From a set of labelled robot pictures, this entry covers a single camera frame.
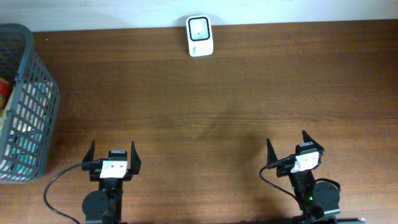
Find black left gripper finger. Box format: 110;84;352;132
131;141;141;167
82;140;95;163

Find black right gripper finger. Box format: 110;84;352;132
266;138;278;167
302;130;323;151

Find yellow wet wipes pack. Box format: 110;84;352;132
1;82;60;184

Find orange red spaghetti packet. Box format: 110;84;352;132
0;77;11;109

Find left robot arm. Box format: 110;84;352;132
81;141;141;224

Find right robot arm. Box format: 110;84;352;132
259;131;366;224

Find white barcode scanner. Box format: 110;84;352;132
185;15;214;57

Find grey plastic mesh basket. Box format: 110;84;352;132
1;24;61;184

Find black left camera cable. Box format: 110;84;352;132
43;161;103;224

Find black camera cable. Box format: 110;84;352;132
43;161;103;224
259;157;307;215

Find black right camera cable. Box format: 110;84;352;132
259;157;307;215

